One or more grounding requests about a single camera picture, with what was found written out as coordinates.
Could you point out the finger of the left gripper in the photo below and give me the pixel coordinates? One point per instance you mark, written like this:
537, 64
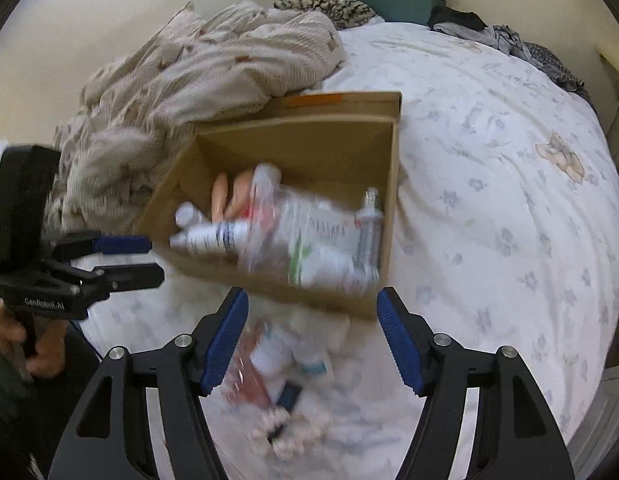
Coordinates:
128, 277
121, 245

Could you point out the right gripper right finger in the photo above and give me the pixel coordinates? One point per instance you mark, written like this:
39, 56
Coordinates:
408, 337

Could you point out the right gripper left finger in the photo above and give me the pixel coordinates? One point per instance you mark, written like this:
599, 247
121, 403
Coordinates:
216, 337

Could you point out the black rectangular box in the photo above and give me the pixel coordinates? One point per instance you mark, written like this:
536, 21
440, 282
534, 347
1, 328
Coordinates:
289, 396

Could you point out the person's left hand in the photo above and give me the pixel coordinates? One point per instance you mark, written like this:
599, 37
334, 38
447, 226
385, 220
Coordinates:
49, 356

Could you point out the white bottle blue logo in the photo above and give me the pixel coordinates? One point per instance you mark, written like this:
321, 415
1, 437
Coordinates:
273, 354

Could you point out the white cap bottle in box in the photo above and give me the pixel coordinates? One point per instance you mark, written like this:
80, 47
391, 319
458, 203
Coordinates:
188, 215

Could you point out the teal label bottle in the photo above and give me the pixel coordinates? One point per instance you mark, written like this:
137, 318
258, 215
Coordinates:
314, 363

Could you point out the white blue-label tube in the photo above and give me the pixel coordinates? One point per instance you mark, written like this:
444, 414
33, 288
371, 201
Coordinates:
210, 240

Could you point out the white green medicine box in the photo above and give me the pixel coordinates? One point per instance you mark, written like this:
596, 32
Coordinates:
320, 266

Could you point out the silver blister tube pack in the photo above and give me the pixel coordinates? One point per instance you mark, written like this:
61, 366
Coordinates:
369, 221

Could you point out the clear zip bag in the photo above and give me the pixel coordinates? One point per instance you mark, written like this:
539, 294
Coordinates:
280, 216

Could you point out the beige patterned blanket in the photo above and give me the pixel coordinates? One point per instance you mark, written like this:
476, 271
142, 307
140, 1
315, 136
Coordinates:
136, 114

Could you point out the white floral bed sheet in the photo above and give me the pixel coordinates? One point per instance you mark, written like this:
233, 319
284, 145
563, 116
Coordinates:
506, 231

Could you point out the brown cardboard box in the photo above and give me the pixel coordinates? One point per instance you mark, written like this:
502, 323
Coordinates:
329, 148

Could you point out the dark clothes pile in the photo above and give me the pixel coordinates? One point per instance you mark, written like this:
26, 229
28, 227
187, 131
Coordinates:
469, 26

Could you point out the leopard print cloth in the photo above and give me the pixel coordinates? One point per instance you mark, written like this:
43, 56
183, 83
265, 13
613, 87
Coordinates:
344, 14

